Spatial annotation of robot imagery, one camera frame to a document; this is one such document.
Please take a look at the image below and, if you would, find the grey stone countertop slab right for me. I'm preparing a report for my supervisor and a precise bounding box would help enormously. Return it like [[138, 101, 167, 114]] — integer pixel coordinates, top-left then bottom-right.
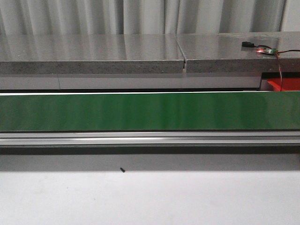
[[177, 31, 300, 73]]

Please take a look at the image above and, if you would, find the black usb plug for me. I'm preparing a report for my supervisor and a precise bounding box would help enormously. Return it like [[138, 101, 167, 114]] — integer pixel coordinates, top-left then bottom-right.
[[242, 41, 256, 48]]

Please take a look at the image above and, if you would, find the small green circuit board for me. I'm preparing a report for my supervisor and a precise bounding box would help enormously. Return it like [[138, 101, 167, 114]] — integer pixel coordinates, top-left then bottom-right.
[[256, 47, 278, 55]]

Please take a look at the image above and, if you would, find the red plastic bin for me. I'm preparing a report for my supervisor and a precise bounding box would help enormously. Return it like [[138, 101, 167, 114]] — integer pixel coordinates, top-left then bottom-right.
[[267, 78, 300, 91]]

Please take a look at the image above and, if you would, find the aluminium conveyor side rail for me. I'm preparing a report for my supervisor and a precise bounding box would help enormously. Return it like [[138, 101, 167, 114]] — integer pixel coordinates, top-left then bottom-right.
[[0, 130, 300, 146]]

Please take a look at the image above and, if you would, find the grey stone countertop slab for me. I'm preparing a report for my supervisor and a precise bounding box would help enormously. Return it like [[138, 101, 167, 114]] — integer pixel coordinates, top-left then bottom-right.
[[0, 34, 184, 75], [177, 31, 300, 73]]

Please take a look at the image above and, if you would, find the grey stone countertop slab left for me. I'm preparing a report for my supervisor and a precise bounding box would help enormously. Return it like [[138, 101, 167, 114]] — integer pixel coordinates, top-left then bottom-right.
[[0, 34, 184, 75]]

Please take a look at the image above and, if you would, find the white pleated curtain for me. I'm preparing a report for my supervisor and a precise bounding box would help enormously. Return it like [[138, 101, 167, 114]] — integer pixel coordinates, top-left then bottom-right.
[[0, 0, 300, 35]]

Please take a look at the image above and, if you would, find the red and brown wire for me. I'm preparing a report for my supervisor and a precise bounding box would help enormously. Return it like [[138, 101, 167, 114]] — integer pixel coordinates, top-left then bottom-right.
[[273, 50, 300, 92]]

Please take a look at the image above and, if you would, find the green conveyor belt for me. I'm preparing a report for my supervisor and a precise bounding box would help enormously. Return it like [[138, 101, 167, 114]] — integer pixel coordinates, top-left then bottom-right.
[[0, 91, 300, 132]]

